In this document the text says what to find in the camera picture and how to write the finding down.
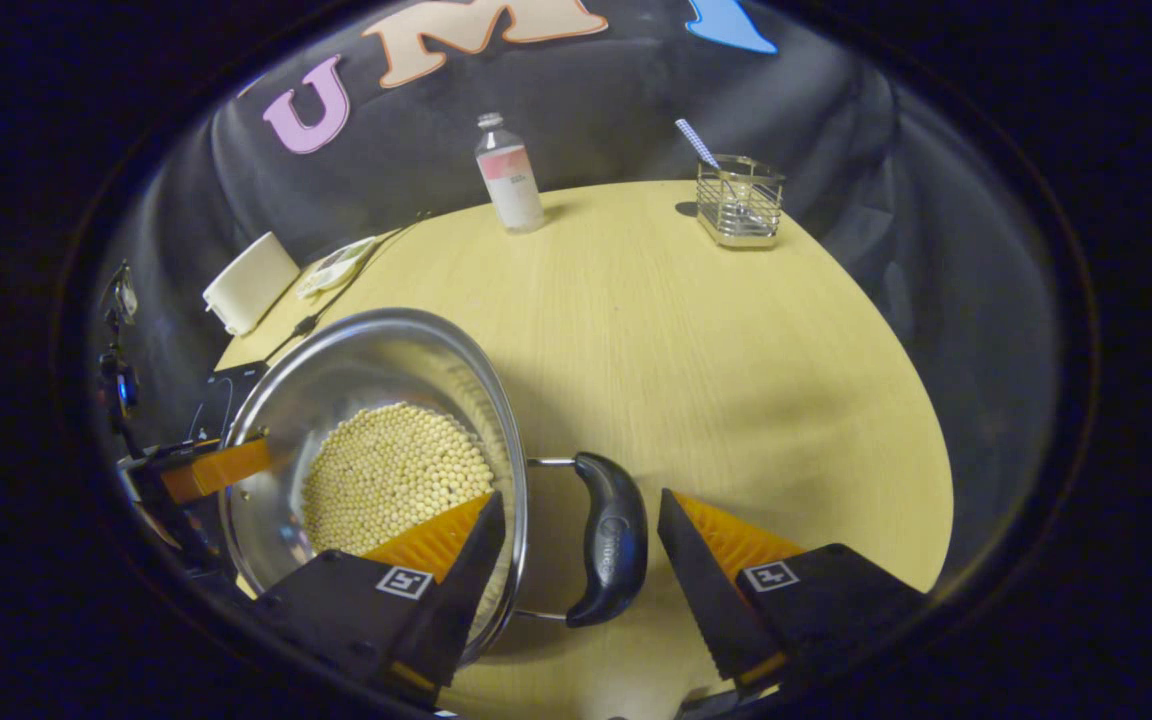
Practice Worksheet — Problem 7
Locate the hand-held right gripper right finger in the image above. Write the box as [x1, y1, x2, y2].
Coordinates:
[658, 488, 927, 701]

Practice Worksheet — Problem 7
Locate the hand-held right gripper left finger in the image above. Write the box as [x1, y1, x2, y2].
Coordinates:
[254, 490, 507, 701]

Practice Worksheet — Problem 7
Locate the black induction cooktop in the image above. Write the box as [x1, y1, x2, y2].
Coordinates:
[186, 362, 270, 441]

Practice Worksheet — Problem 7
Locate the steel pot with black handles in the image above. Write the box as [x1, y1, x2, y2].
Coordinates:
[219, 307, 649, 669]

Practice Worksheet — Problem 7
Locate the pile of yellow soybeans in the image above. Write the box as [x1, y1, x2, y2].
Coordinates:
[301, 402, 497, 558]

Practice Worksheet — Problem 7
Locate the white toaster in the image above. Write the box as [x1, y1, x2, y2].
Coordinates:
[202, 232, 302, 337]

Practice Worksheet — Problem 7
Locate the white divided dish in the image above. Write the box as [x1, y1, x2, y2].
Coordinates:
[296, 236, 379, 299]

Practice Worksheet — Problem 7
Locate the clear bottle with pink label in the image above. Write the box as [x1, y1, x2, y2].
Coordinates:
[475, 112, 546, 235]

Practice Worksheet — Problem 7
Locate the black backdrop cloth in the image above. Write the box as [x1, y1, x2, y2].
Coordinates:
[86, 0, 1072, 591]

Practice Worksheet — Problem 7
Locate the black power cable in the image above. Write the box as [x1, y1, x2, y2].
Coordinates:
[264, 212, 432, 363]

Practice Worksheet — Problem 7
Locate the spoon with checked handle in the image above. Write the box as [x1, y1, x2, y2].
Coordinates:
[675, 118, 759, 229]

